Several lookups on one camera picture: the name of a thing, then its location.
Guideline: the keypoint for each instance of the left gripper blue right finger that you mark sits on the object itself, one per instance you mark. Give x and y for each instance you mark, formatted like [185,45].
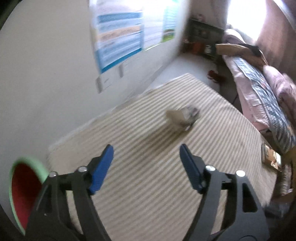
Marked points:
[194,167]

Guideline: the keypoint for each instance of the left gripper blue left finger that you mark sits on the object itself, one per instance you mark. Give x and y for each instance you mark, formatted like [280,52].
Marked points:
[98,168]

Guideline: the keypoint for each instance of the beige silver wrapper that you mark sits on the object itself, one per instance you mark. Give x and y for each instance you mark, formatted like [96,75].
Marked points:
[182,119]

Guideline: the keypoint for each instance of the striped woven table mat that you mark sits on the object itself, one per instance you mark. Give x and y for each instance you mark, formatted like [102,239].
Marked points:
[146,194]

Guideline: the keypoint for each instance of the red bin with green rim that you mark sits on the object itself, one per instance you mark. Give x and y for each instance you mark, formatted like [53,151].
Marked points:
[27,175]

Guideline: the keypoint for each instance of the bed with plaid sheet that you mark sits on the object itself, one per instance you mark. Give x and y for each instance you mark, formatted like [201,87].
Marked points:
[258,102]

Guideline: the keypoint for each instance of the red slippers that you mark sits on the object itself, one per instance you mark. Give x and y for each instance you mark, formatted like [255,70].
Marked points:
[215,77]

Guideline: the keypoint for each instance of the pink quilt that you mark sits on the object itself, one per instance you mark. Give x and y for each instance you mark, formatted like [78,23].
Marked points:
[283,88]

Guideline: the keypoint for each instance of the brown plush toy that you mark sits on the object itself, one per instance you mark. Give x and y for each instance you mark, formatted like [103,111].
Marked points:
[249,53]

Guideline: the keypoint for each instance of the dark wooden shelf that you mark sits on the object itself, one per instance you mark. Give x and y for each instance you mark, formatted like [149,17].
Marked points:
[202,37]

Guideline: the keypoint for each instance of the pink window curtain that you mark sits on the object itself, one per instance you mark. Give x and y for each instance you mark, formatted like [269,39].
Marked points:
[277,38]

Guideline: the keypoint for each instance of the white wall socket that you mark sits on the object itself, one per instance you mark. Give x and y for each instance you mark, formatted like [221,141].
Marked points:
[102,83]

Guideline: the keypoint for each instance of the blue pinyin wall poster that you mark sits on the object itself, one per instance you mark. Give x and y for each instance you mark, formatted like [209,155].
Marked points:
[117,31]

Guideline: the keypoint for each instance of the white chart wall poster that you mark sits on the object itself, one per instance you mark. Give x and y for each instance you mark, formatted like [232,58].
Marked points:
[153,18]

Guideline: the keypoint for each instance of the green chart wall poster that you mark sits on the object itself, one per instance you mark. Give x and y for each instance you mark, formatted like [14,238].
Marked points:
[169,24]

